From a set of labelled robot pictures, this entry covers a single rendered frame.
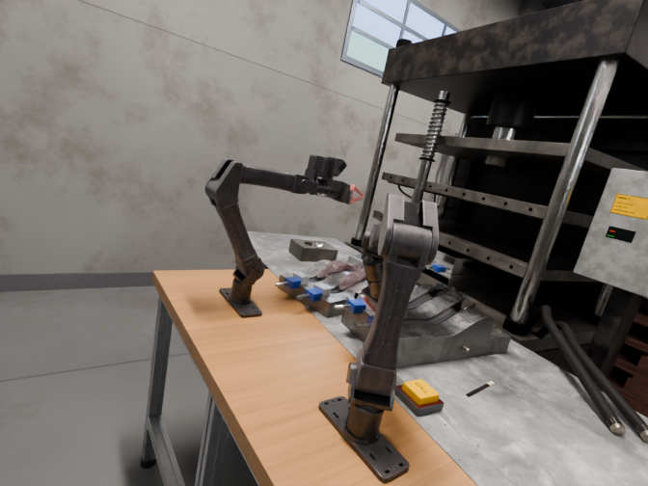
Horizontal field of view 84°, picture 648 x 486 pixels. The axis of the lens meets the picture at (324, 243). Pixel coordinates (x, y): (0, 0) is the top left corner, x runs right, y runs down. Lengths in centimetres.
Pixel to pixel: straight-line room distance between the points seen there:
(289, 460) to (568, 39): 160
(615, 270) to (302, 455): 127
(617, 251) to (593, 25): 78
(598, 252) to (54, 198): 307
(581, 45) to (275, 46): 237
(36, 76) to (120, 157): 63
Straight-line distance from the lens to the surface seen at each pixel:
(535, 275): 160
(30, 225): 313
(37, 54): 303
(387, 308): 66
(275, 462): 70
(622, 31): 165
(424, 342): 106
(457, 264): 191
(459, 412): 97
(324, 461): 72
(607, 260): 164
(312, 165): 117
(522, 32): 186
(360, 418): 73
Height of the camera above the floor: 129
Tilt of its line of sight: 13 degrees down
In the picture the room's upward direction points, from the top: 12 degrees clockwise
